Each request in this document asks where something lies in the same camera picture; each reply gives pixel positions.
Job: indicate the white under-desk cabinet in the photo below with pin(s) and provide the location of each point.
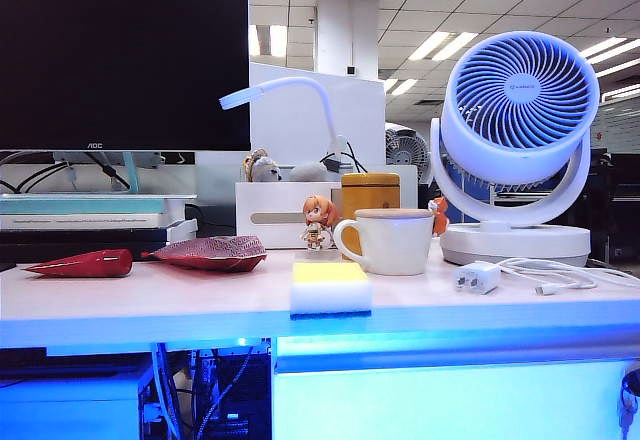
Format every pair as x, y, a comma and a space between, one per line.
65, 405

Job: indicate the teal hardcover book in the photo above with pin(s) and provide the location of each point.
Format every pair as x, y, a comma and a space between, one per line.
75, 206

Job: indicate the white gooseneck desk lamp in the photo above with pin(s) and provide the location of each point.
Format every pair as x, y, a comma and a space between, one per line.
310, 82

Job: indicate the white storage box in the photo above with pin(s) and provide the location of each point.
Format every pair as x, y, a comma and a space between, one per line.
280, 200

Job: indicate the red patterned pouch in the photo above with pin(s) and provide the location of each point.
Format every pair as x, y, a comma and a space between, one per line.
210, 252

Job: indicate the white hardcover book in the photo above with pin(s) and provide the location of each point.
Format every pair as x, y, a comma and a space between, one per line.
75, 221

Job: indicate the computer case under desk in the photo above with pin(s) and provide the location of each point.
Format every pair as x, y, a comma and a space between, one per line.
235, 395

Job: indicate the white desk fan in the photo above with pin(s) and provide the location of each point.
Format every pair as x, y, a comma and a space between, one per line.
520, 90

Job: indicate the white ceramic mug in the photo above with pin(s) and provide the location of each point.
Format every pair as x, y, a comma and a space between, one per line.
395, 245

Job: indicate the black Corsair mouse pad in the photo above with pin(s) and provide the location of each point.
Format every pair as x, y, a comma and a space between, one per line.
6, 266

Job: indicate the white USB charger plug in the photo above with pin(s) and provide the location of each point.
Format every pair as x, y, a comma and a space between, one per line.
475, 277

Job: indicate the black hardcover book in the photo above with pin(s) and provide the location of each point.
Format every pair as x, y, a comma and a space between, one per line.
75, 252

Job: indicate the black AOC computer monitor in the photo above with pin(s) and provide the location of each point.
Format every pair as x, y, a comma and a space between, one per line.
125, 60

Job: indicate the round wooden mug lid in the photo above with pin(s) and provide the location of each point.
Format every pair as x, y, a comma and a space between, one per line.
395, 212

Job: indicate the grey background fan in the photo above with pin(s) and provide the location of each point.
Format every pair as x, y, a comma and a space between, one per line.
407, 150

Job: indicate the yellow cylindrical canister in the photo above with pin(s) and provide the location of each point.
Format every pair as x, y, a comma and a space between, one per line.
370, 190

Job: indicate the beige plush toy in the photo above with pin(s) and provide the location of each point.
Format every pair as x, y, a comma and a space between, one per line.
262, 167

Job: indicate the orange-haired anime figurine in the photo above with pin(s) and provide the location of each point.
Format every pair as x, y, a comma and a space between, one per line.
315, 210

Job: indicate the small orange fox figurine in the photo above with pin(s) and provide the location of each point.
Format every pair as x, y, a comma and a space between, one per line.
440, 215

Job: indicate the white partition panel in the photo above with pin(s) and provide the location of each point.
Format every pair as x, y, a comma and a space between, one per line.
290, 125

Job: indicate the grey plush toy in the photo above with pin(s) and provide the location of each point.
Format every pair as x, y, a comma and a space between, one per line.
307, 172

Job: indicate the small black wall sensor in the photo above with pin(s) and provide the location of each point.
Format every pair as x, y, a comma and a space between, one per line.
354, 70

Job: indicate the silver teal monitor stand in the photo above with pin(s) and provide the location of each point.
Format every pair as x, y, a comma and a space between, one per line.
131, 175

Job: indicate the white desk drawer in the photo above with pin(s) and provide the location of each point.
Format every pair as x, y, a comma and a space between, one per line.
450, 400

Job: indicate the red chili pepper toy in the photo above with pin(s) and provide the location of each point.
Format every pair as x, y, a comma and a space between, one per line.
90, 263

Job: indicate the yellow white cleaning sponge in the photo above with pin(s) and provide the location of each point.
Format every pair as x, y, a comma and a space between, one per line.
330, 295

